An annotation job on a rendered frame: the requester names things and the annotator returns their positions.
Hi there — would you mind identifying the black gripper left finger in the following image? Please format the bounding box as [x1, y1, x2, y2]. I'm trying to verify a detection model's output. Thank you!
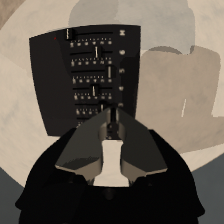
[15, 107, 114, 210]

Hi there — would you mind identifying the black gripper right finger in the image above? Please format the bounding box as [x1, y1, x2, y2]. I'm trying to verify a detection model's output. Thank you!
[114, 107, 205, 218]

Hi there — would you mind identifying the black lighting desk panel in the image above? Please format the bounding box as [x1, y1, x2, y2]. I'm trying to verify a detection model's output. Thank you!
[29, 24, 141, 137]

